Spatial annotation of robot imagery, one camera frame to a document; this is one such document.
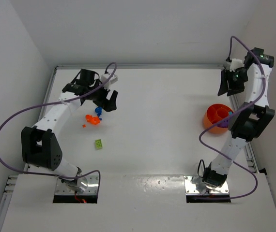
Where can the purple round lego piece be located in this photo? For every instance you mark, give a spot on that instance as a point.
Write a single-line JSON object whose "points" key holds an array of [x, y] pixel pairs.
{"points": [[224, 124]]}

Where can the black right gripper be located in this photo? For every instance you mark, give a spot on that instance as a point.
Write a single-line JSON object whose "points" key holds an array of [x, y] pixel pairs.
{"points": [[228, 82]]}

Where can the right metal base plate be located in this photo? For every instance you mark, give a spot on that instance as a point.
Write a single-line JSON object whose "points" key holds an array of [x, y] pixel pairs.
{"points": [[195, 187]]}

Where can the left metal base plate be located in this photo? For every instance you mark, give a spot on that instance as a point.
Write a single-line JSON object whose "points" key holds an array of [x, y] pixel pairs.
{"points": [[87, 185]]}

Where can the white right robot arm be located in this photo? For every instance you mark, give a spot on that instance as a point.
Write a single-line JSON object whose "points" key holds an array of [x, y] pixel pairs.
{"points": [[249, 121]]}

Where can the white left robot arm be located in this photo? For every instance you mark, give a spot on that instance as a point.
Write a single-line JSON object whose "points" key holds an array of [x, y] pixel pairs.
{"points": [[40, 146]]}

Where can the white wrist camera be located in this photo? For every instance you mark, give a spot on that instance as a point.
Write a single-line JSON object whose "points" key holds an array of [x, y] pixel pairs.
{"points": [[233, 63], [108, 81]]}

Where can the orange lego piece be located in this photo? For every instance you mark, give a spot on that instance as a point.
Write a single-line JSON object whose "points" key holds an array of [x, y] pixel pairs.
{"points": [[92, 119]]}

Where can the orange divided round container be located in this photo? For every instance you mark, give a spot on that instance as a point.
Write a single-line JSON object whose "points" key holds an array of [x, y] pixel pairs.
{"points": [[215, 113]]}

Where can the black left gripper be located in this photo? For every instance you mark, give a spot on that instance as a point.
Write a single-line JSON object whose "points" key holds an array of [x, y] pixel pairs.
{"points": [[104, 98]]}

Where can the blue arch lego piece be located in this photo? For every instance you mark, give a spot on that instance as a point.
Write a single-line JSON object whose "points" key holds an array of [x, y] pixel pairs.
{"points": [[98, 111]]}

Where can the green lego brick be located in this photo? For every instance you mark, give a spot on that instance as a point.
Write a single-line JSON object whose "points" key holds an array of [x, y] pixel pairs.
{"points": [[98, 144]]}

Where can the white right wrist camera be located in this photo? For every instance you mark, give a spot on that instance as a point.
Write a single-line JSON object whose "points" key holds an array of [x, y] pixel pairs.
{"points": [[233, 63]]}

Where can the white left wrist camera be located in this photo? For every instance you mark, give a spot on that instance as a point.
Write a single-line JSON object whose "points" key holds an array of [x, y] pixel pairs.
{"points": [[108, 81]]}

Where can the metal base plate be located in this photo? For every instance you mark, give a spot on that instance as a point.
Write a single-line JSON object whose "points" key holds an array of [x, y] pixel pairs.
{"points": [[87, 185], [195, 187]]}

